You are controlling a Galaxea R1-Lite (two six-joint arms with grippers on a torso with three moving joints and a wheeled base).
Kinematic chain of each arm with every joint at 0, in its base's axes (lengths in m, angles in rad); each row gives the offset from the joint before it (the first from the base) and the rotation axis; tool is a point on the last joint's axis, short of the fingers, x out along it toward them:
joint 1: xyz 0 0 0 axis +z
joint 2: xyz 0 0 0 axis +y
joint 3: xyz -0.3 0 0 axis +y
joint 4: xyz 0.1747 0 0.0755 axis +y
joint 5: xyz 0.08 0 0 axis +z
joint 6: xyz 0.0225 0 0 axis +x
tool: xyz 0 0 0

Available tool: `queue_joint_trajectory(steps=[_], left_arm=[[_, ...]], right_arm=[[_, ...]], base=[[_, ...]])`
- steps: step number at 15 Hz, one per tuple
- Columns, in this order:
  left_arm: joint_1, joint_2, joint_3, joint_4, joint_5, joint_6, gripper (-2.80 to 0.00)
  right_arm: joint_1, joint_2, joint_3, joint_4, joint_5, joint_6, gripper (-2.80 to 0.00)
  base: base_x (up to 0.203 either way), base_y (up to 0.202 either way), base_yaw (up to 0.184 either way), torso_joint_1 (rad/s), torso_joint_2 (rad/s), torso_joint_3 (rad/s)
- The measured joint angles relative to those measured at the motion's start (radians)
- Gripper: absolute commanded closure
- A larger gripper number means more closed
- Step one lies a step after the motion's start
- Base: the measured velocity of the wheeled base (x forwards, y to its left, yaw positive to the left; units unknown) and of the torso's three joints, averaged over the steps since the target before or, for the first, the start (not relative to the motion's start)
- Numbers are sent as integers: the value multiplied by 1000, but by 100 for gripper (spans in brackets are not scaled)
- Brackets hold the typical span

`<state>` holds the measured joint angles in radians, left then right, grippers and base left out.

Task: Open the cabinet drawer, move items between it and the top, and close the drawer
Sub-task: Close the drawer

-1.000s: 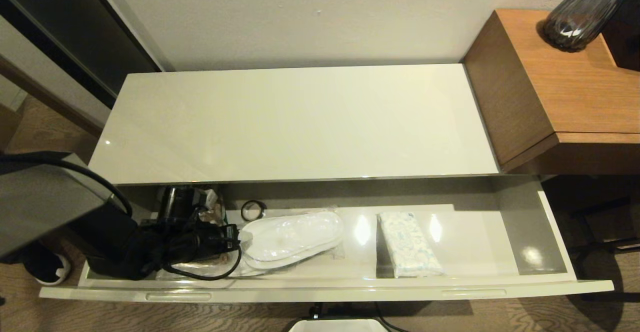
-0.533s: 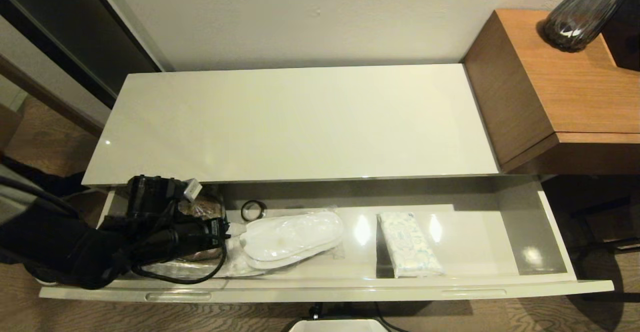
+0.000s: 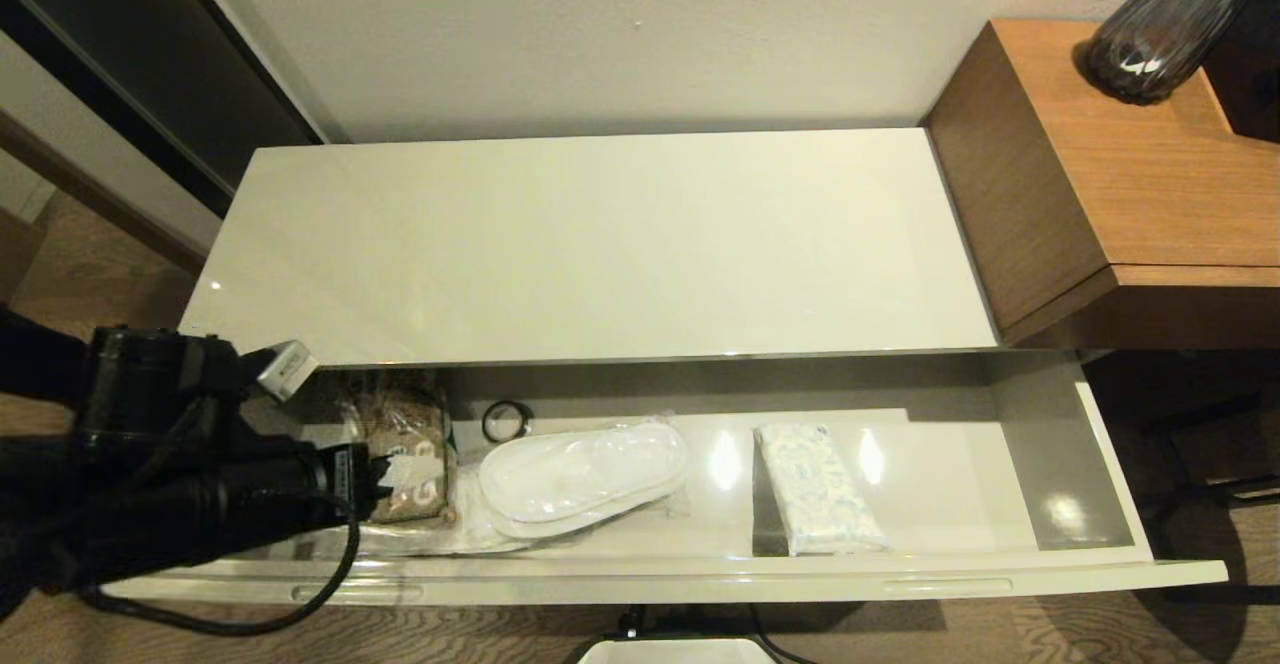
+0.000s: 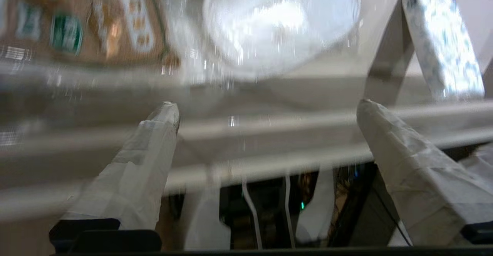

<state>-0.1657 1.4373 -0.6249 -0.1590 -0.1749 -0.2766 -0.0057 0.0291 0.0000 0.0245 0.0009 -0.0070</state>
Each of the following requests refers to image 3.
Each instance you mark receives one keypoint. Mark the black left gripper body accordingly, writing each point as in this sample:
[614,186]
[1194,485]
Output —
[348,484]

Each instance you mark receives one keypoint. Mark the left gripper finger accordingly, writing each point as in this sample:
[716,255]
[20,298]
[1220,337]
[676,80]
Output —
[405,482]
[410,462]

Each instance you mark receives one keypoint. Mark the packaged white slippers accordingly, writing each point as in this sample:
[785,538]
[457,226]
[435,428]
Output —
[580,474]
[440,539]

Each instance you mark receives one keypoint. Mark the blue patterned tissue pack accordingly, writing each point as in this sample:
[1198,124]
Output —
[820,489]

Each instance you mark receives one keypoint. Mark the white cabinet drawer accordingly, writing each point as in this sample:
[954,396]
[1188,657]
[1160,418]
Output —
[950,484]

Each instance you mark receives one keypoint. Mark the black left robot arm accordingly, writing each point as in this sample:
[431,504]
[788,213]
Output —
[150,504]

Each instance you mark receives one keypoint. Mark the brown snack bag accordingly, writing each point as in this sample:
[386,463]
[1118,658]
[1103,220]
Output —
[410,424]

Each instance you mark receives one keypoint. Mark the black tape roll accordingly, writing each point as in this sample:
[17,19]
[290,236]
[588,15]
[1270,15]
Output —
[487,424]

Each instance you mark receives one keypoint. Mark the dark door panel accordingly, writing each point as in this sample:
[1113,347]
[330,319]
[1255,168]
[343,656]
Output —
[120,34]

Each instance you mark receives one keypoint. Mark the brown wooden side table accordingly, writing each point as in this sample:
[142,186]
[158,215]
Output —
[1100,144]

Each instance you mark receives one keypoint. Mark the dark ribbed glass vase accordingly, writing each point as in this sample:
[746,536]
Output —
[1150,44]

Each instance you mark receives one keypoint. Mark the black box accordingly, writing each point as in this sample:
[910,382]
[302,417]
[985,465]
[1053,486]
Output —
[1255,84]

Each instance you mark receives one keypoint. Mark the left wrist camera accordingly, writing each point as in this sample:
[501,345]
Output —
[288,369]

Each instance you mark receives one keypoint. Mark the grey wood-trimmed door frame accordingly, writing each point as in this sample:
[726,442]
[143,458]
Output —
[60,119]

